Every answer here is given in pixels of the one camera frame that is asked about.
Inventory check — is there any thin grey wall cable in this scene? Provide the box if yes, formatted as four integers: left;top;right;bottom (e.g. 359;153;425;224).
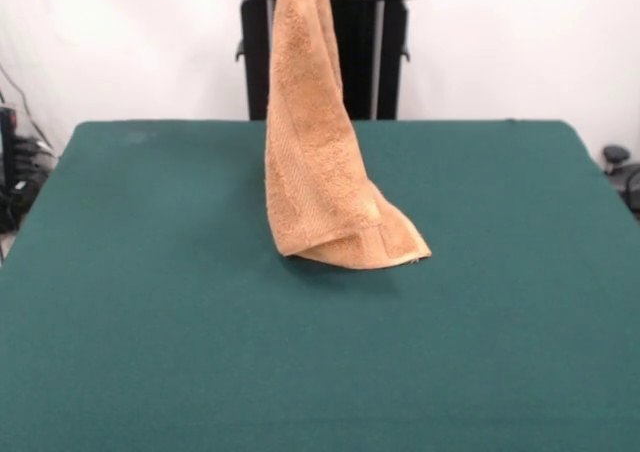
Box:
0;64;56;153

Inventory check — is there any black electronics box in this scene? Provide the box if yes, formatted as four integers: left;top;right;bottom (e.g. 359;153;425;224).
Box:
0;104;22;233

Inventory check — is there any dark green table cloth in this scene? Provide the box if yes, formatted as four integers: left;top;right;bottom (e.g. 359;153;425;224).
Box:
0;118;640;452

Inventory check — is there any tan terry cloth towel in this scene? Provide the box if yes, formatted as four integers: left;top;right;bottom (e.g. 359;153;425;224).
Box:
263;0;432;269

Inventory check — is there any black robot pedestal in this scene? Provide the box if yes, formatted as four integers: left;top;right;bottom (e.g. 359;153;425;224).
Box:
219;0;432;122

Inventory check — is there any black cable pile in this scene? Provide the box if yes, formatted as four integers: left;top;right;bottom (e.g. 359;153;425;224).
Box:
9;136;59;208

